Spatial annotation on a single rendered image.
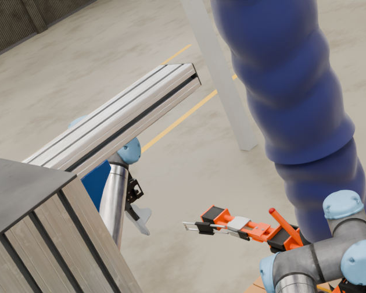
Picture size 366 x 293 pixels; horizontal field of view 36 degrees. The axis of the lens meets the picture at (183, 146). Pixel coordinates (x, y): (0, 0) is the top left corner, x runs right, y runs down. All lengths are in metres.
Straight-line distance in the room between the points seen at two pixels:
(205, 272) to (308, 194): 2.48
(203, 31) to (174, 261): 1.85
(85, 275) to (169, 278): 3.24
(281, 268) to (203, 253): 3.03
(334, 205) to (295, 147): 0.30
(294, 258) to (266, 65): 0.46
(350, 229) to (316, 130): 0.36
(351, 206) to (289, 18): 0.43
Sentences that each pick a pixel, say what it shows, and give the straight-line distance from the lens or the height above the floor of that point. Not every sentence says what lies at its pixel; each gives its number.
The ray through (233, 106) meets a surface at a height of 0.46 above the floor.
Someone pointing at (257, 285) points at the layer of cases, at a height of 0.54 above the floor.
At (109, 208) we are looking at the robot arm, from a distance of 1.25.
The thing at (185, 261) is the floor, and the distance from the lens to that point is 4.10.
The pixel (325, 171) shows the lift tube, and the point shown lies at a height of 1.55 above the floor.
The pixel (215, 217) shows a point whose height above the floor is 1.20.
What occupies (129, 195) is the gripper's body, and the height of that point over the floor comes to 1.63.
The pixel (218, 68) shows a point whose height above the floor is 0.82.
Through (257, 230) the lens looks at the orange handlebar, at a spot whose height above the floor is 1.20.
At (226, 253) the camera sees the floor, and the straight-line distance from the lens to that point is 4.00.
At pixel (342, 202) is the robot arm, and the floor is 1.66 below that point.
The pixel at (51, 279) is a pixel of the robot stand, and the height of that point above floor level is 1.93.
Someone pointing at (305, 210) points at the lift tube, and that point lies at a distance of 1.55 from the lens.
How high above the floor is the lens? 2.31
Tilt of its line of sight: 24 degrees down
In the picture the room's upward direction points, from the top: 24 degrees counter-clockwise
